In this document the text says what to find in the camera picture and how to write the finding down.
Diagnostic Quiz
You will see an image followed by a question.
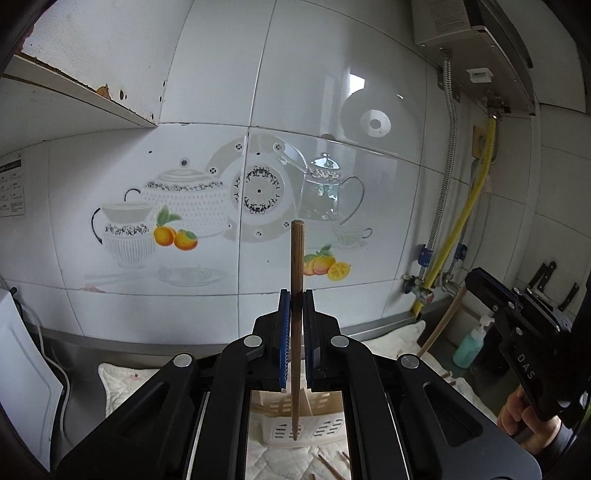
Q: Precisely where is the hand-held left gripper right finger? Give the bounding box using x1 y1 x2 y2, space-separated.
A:
304 289 542 480

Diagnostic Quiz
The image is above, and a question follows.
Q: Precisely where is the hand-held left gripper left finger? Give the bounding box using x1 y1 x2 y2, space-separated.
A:
55 289 291 480

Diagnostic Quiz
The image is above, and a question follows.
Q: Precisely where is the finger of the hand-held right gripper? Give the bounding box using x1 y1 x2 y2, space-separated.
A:
464 267 525 319

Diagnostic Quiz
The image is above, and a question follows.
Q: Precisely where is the slender wooden chopstick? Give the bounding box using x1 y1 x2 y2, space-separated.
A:
290 220 306 442
417 288 468 359

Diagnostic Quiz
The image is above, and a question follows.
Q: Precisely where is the white plastic utensil holder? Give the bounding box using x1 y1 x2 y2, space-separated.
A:
250 389 346 448

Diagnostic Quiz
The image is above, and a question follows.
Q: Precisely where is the person's right hand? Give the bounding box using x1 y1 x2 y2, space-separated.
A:
497 387 563 457

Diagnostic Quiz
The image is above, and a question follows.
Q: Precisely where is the teal soap dispenser bottle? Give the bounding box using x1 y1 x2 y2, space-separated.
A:
452 316 493 369

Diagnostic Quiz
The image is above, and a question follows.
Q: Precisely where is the metal valve with red knob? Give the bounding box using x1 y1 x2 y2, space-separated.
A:
401 274 435 305

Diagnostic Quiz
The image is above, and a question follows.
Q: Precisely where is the yellow gas pipe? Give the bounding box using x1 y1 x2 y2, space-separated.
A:
414 117 502 317

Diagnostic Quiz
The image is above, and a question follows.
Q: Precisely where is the white quilted printed mat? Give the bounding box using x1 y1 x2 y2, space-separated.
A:
97 320 502 480

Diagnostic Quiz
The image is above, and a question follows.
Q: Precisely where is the white countertop appliance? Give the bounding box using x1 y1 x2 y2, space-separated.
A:
0 288 65 472

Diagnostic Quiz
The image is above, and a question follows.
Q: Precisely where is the braided metal hose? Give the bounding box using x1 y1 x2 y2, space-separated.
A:
418 58 459 282
451 244 468 278

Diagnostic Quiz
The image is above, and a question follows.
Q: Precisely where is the black handled knife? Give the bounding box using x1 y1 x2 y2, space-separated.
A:
527 261 558 292
558 282 581 313

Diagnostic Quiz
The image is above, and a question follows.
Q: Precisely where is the white power cable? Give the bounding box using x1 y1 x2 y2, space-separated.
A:
17 299 71 404

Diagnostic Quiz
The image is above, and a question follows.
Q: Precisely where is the white wall water heater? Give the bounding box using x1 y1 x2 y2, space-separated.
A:
410 0 540 117

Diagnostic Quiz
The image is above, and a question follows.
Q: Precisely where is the wall label sticker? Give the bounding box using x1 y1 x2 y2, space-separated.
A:
0 158 27 219

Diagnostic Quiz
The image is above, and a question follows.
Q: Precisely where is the white chipped wall shelf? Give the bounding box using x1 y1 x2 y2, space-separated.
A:
0 50 168 129

